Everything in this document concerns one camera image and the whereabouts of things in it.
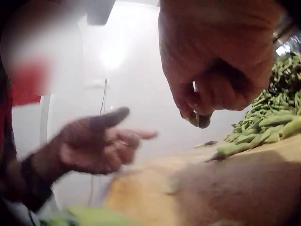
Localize person's right hand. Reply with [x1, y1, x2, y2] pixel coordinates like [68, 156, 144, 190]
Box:
[158, 0, 286, 129]

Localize person's left hand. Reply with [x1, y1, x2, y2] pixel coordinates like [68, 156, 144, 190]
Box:
[47, 107, 158, 176]

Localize person's left thumb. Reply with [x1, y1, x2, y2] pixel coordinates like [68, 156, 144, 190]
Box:
[91, 107, 130, 132]

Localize person's left index finger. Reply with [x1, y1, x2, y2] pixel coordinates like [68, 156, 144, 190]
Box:
[118, 129, 158, 141]

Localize person's right fingers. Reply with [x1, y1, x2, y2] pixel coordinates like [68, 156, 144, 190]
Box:
[172, 79, 213, 129]

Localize person's left fingers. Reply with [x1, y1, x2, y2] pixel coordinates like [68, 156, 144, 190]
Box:
[107, 139, 141, 171]

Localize small green pod piece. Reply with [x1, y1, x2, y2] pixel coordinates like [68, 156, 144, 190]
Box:
[188, 113, 204, 129]

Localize single green pod, dark stalk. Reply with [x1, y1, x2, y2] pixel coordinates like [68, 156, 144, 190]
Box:
[205, 141, 259, 163]

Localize person's body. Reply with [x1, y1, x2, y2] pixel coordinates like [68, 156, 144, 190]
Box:
[0, 60, 51, 226]

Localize black wrist band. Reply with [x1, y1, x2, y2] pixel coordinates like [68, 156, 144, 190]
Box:
[21, 154, 55, 207]

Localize pile of green pods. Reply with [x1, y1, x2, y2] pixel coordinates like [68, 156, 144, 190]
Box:
[223, 51, 301, 145]

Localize wooden board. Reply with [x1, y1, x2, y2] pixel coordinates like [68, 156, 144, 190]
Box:
[103, 134, 301, 226]

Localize thin hanging cable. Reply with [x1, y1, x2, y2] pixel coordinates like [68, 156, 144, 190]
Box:
[87, 78, 109, 206]

